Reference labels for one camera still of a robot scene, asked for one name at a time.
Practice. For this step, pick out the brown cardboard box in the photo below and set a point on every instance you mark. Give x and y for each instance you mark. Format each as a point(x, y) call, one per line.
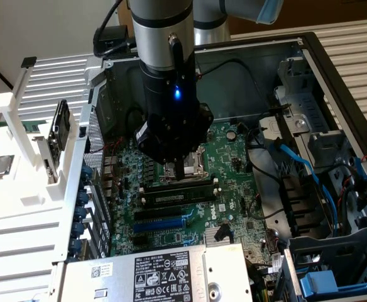
point(312, 15)

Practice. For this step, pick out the round coin battery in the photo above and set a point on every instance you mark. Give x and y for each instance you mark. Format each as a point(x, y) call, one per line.
point(232, 135)

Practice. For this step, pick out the black RAM slot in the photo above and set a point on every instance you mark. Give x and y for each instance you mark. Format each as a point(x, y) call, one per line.
point(158, 206)

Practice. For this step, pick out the open grey PC case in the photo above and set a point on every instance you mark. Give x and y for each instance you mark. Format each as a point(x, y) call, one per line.
point(296, 94)

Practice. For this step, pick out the grey metal drive cage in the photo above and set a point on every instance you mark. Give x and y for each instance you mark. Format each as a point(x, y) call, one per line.
point(334, 251)

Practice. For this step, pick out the metal CPU socket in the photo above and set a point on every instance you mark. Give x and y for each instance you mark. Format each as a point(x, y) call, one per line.
point(193, 165)

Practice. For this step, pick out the green Dell motherboard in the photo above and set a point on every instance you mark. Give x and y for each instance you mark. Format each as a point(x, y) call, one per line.
point(233, 195)

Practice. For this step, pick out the short black expansion slot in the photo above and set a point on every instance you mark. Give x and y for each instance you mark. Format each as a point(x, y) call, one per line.
point(140, 240)

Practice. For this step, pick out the blue expansion slot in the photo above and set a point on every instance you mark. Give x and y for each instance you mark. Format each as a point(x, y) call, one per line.
point(158, 225)

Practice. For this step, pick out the black card in fixture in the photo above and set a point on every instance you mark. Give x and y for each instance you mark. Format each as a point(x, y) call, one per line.
point(59, 126)

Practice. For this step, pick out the white parts rack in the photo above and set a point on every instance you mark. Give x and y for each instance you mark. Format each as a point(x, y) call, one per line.
point(26, 182)

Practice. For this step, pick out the silver chipset heat sink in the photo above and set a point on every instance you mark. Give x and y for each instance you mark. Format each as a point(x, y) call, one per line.
point(213, 234)

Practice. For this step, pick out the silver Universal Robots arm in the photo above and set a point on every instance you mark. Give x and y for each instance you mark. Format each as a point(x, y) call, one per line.
point(161, 34)

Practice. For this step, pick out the grey power supply with labels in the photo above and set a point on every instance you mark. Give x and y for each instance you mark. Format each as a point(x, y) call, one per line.
point(158, 277)

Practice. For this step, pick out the black RAM stick with label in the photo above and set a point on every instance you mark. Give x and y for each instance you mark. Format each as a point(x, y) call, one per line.
point(177, 194)

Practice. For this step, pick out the green RAM stick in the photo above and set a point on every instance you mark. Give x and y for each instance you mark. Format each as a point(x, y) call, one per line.
point(31, 127)

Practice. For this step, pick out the white post with black cap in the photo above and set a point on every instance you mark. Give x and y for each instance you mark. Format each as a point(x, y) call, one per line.
point(23, 78)

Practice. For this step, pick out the blue disk bay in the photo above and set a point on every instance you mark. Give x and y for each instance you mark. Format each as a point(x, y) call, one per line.
point(321, 284)

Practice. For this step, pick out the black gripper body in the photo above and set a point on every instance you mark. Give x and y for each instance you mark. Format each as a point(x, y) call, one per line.
point(167, 107)

